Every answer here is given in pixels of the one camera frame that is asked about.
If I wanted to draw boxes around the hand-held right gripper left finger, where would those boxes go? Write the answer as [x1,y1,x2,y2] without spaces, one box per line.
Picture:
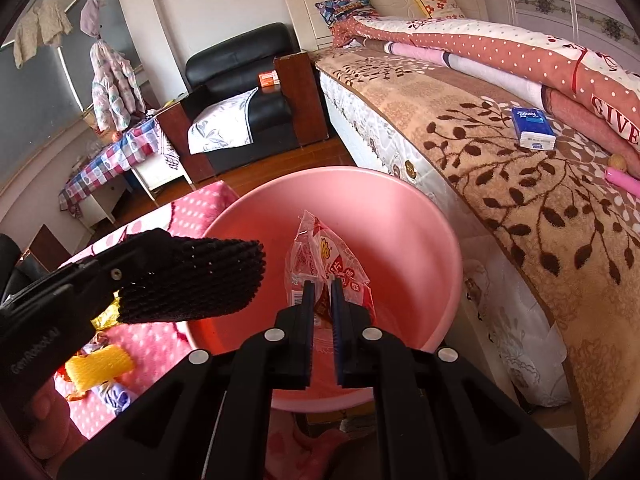
[57,280,317,480]

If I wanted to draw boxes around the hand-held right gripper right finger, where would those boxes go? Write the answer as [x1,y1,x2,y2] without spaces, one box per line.
[330,277,586,480]

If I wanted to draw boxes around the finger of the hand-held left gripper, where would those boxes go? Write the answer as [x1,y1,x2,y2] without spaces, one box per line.
[97,228,175,287]

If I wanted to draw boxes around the red and white snack wrapper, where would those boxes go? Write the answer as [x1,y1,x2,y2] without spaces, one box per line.
[284,210,377,329]

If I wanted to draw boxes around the black foam net sleeve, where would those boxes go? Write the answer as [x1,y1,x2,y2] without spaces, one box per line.
[116,237,267,325]

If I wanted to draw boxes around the pink plastic basin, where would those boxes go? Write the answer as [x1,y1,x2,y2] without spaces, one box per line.
[185,166,463,413]

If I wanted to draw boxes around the foil wrapper blue hearts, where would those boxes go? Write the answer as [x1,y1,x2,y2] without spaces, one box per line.
[95,381,139,414]

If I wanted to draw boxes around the person's left hand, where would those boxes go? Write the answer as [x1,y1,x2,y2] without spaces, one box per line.
[27,379,90,461]

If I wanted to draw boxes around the yellow crumpled wrapper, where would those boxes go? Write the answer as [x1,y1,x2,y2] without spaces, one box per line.
[90,297,124,332]

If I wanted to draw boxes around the black leather sofa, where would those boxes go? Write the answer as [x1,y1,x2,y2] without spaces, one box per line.
[0,232,32,306]

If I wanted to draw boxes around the brown wooden side table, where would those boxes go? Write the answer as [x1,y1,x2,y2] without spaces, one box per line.
[29,224,72,273]

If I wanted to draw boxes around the white table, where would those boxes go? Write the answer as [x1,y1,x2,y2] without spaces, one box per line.
[75,149,192,226]

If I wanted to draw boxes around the table with checkered cloth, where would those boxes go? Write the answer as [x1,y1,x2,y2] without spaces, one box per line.
[59,119,174,214]

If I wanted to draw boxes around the pink polka-dot cherry blanket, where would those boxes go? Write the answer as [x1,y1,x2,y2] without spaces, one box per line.
[52,180,361,480]

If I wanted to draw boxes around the wooden side cabinet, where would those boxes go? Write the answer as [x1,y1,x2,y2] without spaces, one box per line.
[156,85,217,184]

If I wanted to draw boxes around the white leaf-print cloth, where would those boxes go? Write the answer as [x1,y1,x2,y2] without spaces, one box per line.
[187,87,260,155]

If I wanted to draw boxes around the floral padded jacket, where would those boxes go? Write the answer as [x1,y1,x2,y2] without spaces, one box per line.
[90,39,146,132]

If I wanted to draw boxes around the white quilted mattress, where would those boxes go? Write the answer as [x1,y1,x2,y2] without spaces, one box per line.
[320,70,572,408]

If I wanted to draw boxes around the wooden bedside cabinet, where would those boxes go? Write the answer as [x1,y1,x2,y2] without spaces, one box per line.
[273,51,330,149]

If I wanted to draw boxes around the black leather armchair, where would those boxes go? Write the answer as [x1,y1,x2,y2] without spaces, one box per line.
[185,22,302,174]

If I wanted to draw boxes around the bed with patterned bedding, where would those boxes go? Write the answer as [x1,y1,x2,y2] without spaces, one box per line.
[312,47,640,477]

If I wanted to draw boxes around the pink hanging garment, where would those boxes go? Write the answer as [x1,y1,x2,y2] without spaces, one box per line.
[80,0,109,39]

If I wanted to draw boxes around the beige hanging garment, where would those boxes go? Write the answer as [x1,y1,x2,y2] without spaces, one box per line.
[12,0,74,69]

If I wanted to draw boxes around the blue tissue pack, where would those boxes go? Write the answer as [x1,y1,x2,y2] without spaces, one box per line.
[511,106,557,151]

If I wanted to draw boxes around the colourful cartoon pillow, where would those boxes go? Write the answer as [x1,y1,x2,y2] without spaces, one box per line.
[315,0,381,29]

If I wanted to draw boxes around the salmon polka-dot quilt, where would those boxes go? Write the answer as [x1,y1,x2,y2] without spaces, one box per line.
[332,14,640,148]

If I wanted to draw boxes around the pink folded blanket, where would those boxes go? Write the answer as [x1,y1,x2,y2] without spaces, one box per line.
[385,40,640,181]

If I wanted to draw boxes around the pink plastic stick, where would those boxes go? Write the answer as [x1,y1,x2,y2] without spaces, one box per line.
[604,167,640,194]

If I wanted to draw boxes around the yellow flowered pillow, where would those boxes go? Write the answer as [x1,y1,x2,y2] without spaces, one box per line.
[414,0,466,20]

